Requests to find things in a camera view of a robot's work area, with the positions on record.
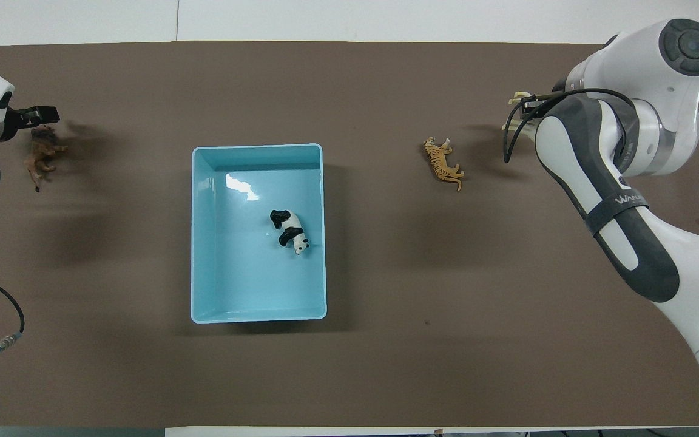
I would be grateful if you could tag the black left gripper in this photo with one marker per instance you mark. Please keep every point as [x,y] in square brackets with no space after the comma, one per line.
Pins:
[16,121]

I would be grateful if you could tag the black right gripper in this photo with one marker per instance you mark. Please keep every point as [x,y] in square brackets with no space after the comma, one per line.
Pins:
[540,104]

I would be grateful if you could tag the cream horse toy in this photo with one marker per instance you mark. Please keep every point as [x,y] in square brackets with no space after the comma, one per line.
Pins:
[518,96]

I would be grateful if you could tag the brown lion toy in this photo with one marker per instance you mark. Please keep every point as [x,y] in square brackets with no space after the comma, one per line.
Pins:
[40,155]

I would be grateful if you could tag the orange striped tiger toy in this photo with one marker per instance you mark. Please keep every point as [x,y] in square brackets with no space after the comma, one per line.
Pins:
[443,165]

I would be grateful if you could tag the black white panda toy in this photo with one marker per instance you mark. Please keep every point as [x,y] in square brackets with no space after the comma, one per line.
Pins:
[290,229]

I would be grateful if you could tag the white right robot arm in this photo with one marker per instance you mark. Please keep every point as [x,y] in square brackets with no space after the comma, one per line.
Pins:
[628,255]

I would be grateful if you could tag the light blue storage box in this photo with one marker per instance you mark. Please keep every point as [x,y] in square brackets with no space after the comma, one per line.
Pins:
[246,279]

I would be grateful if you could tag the brown table mat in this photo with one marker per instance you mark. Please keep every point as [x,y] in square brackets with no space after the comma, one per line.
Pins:
[386,364]

